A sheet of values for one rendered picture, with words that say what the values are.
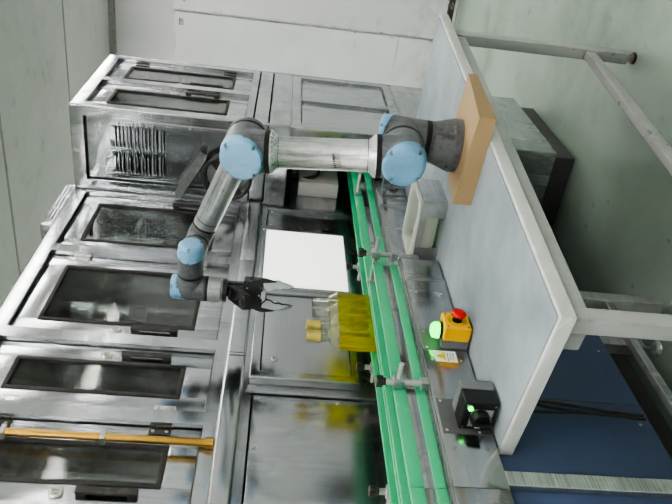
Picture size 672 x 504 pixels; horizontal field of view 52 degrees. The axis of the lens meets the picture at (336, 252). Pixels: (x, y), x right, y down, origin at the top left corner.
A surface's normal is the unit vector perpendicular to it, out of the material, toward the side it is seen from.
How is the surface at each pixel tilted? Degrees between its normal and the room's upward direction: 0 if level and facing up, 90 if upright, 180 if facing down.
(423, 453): 90
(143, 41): 90
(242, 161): 78
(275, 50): 90
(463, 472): 90
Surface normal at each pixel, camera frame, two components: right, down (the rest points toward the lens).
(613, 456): 0.12, -0.85
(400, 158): 0.11, 0.53
